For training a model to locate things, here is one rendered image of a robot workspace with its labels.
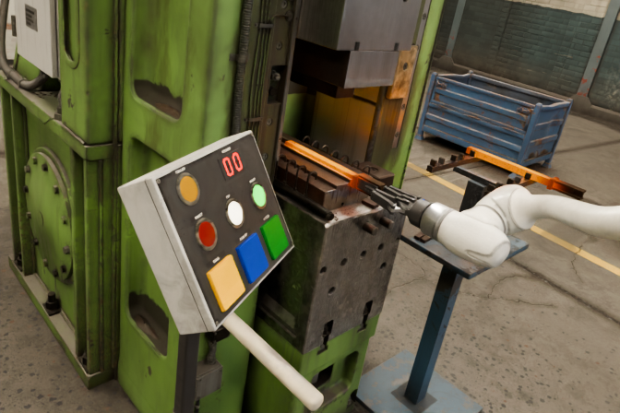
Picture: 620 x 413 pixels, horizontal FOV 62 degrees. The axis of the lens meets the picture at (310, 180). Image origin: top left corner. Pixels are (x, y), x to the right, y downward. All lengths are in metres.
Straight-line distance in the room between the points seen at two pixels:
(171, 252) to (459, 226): 0.69
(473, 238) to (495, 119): 3.99
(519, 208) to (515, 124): 3.81
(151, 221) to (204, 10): 0.54
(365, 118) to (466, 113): 3.64
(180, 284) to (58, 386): 1.36
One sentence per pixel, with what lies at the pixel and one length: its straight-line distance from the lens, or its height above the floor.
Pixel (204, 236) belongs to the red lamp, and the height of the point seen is 1.09.
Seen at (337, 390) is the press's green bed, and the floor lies 0.15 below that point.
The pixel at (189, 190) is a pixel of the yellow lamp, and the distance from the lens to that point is 0.90.
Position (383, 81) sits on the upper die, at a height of 1.28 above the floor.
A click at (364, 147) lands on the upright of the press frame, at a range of 1.76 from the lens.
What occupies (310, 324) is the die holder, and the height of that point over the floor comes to 0.58.
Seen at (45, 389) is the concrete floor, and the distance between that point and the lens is 2.22.
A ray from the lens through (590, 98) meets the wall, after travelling 9.33.
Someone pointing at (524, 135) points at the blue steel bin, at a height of 0.41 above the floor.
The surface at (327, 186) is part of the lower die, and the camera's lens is 1.45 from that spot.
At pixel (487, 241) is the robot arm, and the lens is 1.26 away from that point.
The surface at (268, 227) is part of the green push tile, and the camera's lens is 1.08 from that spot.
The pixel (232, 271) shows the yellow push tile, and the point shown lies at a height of 1.02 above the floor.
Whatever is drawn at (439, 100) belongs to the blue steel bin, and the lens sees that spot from 5.50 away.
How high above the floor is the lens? 1.55
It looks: 23 degrees down
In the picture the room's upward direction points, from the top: 10 degrees clockwise
